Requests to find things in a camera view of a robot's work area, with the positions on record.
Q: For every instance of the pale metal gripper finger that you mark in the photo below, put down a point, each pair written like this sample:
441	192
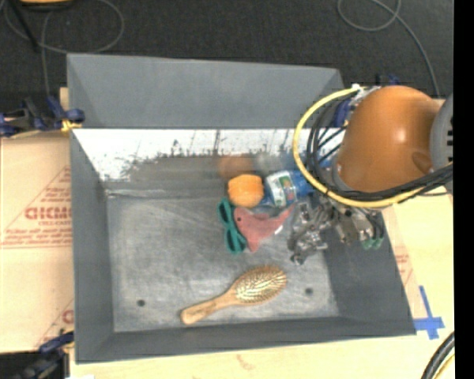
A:
309	218
310	247

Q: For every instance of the clear plastic bottle blue label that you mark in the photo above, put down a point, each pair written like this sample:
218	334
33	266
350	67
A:
286	187

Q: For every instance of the pink toy fish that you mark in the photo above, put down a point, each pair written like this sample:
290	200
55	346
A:
256	227

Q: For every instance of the wooden hairbrush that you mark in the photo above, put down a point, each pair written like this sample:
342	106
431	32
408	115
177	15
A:
256	286

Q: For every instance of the orange fruit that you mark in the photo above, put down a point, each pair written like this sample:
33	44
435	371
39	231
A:
245	190

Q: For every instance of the green sunglasses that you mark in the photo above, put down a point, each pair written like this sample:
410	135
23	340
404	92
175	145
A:
230	235

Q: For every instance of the grey metal bin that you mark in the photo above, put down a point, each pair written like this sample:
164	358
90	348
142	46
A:
174	251

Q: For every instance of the brown cardboard board red print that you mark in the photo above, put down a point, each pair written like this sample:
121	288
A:
31	267

